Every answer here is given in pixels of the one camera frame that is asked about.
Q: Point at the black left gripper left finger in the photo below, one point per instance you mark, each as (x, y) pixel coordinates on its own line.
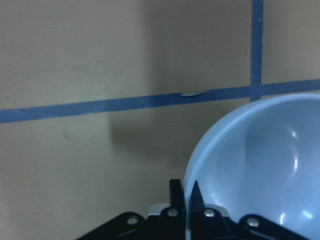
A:
(176, 194)

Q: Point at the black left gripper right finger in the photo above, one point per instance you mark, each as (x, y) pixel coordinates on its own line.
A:
(196, 202)

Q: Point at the blue bowl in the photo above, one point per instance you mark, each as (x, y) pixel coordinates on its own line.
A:
(264, 159)

